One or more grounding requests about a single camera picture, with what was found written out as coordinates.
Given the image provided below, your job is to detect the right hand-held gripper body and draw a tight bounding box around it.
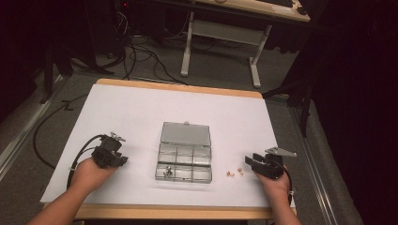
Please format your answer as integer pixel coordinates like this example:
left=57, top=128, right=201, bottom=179
left=252, top=146, right=298, bottom=181

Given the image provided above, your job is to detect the desk with white legs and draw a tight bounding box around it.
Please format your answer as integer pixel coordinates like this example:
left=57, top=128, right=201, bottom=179
left=149, top=0, right=313, bottom=89

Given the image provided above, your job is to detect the bundle of black cables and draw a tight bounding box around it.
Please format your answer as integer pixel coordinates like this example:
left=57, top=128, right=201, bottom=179
left=111, top=8, right=190, bottom=86

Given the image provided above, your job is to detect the aluminium floor rail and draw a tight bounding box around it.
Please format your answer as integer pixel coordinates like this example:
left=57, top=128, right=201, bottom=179
left=289, top=98, right=341, bottom=225
left=0, top=74, right=65, bottom=182

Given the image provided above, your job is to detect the black keyboard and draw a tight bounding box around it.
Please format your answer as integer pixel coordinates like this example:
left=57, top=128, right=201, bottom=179
left=255, top=0, right=295, bottom=8

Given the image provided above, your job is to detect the black metal stand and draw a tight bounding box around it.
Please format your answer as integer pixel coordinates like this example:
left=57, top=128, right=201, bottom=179
left=262, top=69, right=315, bottom=139
left=38, top=43, right=115, bottom=105

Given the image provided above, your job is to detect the black floor cable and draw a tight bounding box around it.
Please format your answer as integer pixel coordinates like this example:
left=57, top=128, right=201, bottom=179
left=32, top=93, right=89, bottom=170

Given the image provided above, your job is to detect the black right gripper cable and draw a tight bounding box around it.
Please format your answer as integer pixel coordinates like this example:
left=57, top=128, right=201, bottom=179
left=279, top=164, right=296, bottom=208

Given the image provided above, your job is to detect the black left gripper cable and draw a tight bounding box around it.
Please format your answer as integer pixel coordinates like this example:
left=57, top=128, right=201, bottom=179
left=66, top=133, right=106, bottom=190

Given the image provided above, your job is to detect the clear plastic compartment box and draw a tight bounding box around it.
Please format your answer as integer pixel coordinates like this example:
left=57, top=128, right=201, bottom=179
left=155, top=121, right=213, bottom=184

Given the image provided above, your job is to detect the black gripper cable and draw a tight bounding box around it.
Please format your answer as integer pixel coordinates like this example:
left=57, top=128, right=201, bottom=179
left=279, top=164, right=296, bottom=208
left=66, top=133, right=106, bottom=190

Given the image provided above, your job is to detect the person's right hand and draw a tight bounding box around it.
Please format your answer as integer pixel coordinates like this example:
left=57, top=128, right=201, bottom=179
left=254, top=170, right=292, bottom=204

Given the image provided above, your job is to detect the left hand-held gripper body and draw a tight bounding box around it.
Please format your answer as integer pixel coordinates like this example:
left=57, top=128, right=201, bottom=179
left=90, top=131, right=127, bottom=170

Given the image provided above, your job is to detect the person's left hand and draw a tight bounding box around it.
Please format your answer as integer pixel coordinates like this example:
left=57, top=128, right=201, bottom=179
left=69, top=157, right=118, bottom=195

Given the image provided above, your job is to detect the dark curtain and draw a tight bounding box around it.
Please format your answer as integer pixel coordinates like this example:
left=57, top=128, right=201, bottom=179
left=309, top=0, right=398, bottom=225

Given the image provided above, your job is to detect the white table cover sheet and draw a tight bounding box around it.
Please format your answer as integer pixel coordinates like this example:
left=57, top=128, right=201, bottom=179
left=40, top=82, right=297, bottom=209

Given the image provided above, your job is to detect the wooden table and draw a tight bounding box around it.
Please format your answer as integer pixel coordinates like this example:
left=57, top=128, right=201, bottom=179
left=40, top=78, right=299, bottom=221

